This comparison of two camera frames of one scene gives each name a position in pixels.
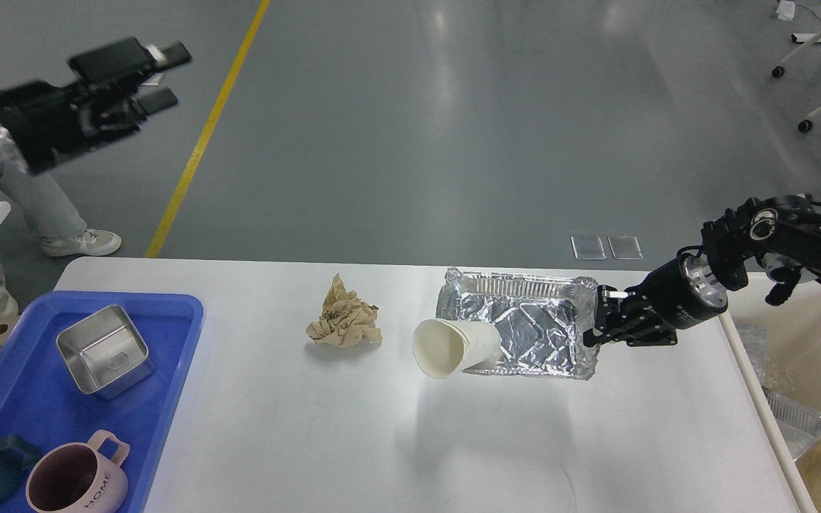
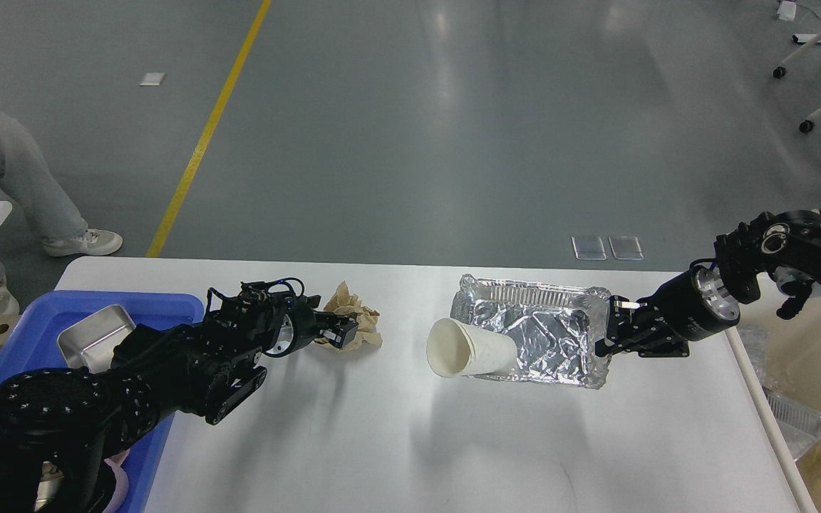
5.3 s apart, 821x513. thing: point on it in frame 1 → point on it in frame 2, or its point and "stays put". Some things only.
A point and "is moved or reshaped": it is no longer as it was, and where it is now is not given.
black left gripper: (43, 123) → (302, 325)
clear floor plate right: (625, 246) stays put
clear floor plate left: (588, 248) stays put
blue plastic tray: (28, 391) stays put
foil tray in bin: (799, 427) stays put
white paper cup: (445, 348) is moved or reshaped
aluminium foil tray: (540, 319) is moved or reshaped
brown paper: (346, 320) stays put
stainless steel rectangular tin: (105, 353) stays put
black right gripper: (684, 293) → (694, 305)
